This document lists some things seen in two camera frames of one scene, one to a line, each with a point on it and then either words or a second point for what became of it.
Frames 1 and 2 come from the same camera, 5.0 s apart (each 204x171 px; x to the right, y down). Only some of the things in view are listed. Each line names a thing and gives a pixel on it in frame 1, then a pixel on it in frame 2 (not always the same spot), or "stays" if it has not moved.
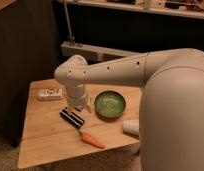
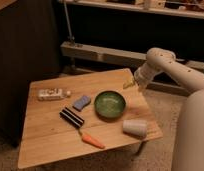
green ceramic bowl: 110,106 stays
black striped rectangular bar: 72,117 stays
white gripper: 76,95 → 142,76
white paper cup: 131,127 stays
